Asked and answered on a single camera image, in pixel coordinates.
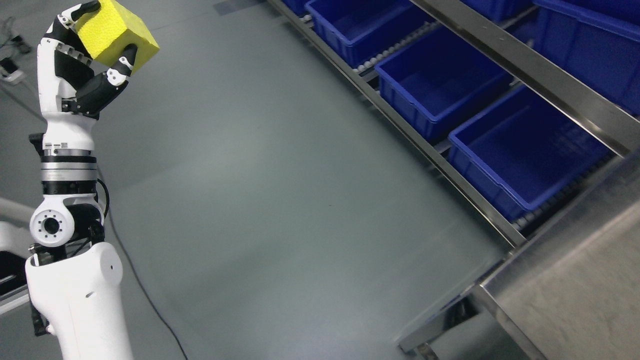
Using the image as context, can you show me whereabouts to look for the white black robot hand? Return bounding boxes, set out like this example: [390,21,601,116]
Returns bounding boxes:
[37,0,138,152]

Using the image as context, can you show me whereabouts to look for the yellow foam block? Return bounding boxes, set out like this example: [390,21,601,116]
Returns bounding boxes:
[75,0,160,74]

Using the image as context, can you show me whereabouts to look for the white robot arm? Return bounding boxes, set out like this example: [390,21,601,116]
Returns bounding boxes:
[24,133,134,360]

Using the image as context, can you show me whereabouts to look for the metal shelf rack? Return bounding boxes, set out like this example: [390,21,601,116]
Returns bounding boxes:
[270,0,639,248]

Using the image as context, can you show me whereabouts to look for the blue plastic bin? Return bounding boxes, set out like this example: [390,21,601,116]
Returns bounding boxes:
[448,85,611,223]
[305,0,434,69]
[375,27,514,144]
[532,0,640,116]

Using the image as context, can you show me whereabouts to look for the blue plastic bin far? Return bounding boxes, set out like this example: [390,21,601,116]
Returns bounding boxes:
[532,0,640,116]

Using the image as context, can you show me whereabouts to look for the stainless steel table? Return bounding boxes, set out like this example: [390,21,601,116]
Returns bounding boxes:
[397,152,640,360]

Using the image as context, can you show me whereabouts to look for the black floor cable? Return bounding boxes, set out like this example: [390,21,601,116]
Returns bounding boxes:
[95,177,189,360]

